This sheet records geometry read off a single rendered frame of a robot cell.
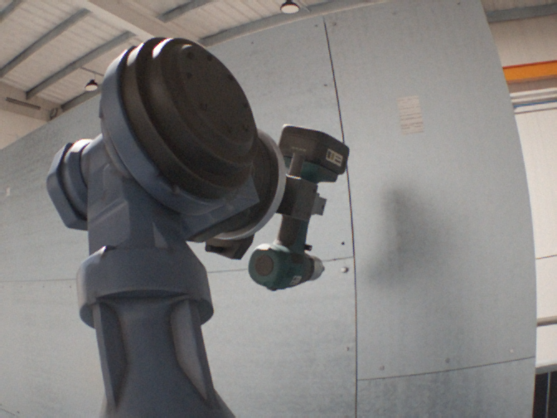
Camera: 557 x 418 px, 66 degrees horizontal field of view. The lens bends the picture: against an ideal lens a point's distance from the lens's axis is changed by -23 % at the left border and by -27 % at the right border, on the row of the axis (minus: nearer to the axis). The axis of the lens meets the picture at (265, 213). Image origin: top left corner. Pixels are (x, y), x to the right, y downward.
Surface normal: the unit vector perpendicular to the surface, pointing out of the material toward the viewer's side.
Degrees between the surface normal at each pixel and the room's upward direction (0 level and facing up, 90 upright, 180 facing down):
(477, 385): 90
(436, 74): 90
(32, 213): 90
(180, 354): 74
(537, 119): 90
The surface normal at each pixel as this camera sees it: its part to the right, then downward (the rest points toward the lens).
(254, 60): -0.50, -0.11
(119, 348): 0.62, -0.48
